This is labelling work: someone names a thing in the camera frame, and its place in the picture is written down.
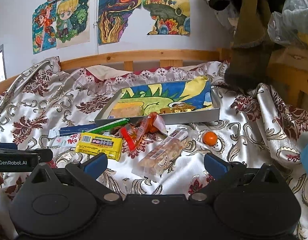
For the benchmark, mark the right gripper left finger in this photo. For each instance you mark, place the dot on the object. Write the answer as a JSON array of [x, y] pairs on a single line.
[[85, 175]]

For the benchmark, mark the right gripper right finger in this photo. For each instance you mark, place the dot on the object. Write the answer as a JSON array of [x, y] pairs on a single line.
[[225, 175]]

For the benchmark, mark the yellow snack bar packet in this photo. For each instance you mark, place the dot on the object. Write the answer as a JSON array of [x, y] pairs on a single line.
[[94, 144]]

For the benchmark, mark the white red snack pouch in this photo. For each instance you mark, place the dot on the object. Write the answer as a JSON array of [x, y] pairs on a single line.
[[67, 141]]

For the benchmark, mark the small orange ball candy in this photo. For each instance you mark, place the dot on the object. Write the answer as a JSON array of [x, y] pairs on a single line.
[[210, 138]]

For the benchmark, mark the green stick packet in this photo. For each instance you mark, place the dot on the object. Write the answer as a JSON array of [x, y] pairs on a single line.
[[109, 126]]

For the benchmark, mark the blue white long packet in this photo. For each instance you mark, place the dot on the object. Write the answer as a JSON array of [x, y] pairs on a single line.
[[65, 131]]

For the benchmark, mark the orange red snack packet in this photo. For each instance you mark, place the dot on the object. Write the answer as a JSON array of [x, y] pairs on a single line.
[[133, 134]]

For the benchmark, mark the peanut brittle clear packet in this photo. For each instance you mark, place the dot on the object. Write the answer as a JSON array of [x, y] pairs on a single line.
[[157, 161]]

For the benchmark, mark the rice cracker clear packet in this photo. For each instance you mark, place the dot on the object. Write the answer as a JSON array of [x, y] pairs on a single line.
[[126, 112]]

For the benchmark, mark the gold foil snack packet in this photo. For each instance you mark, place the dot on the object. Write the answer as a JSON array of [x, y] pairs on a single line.
[[177, 108]]

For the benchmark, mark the grey tray with drawing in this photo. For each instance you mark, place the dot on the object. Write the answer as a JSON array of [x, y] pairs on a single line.
[[196, 92]]

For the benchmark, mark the cream pillow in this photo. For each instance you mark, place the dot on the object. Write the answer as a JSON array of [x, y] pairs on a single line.
[[100, 73]]

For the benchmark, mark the brown hanging trousers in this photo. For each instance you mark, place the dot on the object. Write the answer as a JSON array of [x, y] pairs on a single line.
[[252, 47]]

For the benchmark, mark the clear plastic bag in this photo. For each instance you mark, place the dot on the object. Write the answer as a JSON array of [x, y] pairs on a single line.
[[290, 27]]

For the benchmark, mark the wooden bed rail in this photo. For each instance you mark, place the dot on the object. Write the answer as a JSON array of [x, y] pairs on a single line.
[[288, 66]]

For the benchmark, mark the orange girl wall drawing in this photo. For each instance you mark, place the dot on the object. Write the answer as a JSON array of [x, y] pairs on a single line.
[[43, 32]]

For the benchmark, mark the blond child wall drawing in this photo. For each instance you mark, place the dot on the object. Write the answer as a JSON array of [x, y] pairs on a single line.
[[72, 25]]

